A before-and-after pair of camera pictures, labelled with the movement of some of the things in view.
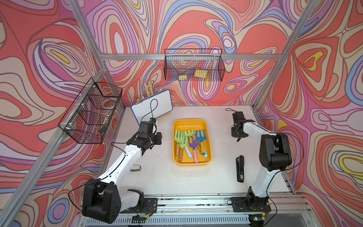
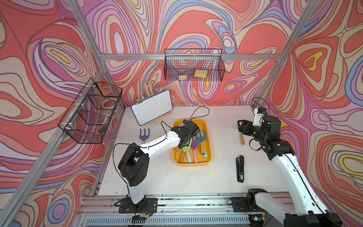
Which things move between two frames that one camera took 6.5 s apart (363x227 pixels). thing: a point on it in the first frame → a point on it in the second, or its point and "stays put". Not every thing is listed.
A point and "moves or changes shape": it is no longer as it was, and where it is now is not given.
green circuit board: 138,219 stays put
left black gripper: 158,136 → 188,141
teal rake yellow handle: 201,137 stays put
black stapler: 240,163 stays put
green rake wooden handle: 198,145 moves or changes shape
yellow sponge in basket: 202,73 stays put
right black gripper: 233,134 → 245,125
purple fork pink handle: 193,145 stays put
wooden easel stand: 149,87 stays put
